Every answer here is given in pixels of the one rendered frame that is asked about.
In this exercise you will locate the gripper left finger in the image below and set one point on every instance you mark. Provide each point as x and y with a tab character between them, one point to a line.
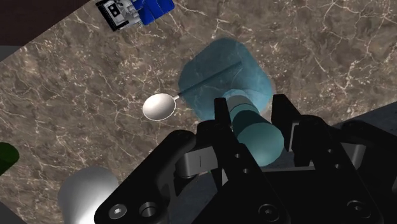
223	145

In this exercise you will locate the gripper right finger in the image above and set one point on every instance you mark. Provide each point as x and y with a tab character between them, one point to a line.
325	149

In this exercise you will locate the translucent teal bottle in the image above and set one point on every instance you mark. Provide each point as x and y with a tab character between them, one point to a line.
217	77

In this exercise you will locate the silver spoon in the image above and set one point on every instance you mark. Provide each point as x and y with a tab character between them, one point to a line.
159	107

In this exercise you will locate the grey cylinder cup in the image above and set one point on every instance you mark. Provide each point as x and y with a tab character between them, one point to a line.
83	192

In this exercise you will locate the blue and white toy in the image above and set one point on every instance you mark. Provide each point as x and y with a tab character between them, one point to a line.
139	11

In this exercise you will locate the green round object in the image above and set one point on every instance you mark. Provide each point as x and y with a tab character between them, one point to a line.
6	156

